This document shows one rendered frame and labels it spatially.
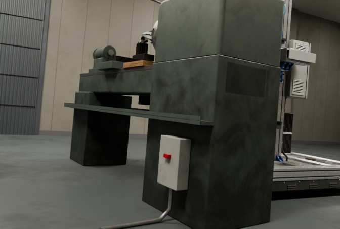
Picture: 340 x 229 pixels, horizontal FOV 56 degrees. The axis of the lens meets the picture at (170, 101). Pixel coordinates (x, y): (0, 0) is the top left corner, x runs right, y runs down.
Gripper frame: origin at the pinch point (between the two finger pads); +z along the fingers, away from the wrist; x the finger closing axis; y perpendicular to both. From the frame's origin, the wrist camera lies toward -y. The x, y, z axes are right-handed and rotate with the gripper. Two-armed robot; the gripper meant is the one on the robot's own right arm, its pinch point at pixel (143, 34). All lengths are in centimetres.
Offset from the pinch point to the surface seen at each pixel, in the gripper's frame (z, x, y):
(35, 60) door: 58, 47, 302
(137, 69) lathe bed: 10.2, -32.6, -14.2
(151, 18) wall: -130, 151, 291
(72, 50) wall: 4, 72, 303
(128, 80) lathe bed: 11.8, -38.3, -1.0
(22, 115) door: 70, -37, 315
